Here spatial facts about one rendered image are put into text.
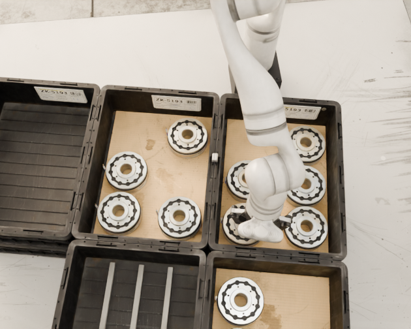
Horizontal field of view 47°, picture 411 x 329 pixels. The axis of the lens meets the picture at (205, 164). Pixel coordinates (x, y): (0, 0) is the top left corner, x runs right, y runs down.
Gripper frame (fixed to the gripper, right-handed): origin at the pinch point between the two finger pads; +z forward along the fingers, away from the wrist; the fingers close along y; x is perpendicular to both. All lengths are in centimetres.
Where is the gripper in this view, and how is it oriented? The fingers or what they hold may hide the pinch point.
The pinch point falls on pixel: (257, 226)
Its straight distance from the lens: 113.7
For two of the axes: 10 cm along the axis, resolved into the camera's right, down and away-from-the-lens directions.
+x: -1.9, 8.9, -4.1
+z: 0.0, 4.1, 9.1
